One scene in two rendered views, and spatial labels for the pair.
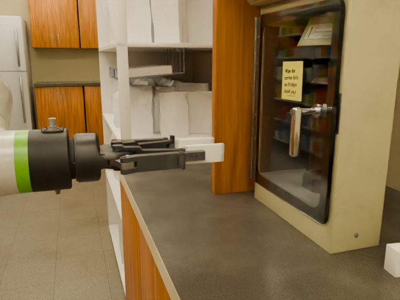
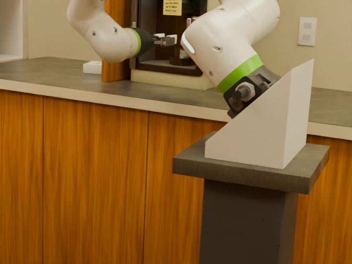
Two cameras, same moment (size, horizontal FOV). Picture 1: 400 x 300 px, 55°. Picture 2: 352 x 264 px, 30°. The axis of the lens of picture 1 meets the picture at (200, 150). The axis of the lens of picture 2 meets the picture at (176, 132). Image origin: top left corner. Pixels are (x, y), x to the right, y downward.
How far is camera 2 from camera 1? 1.87 m
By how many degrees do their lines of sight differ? 45
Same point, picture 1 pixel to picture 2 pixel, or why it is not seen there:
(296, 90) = (176, 10)
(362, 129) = not seen: hidden behind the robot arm
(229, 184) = (113, 74)
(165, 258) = (149, 98)
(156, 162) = (169, 41)
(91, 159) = (151, 40)
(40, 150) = (142, 36)
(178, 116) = not seen: outside the picture
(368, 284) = not seen: hidden behind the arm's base
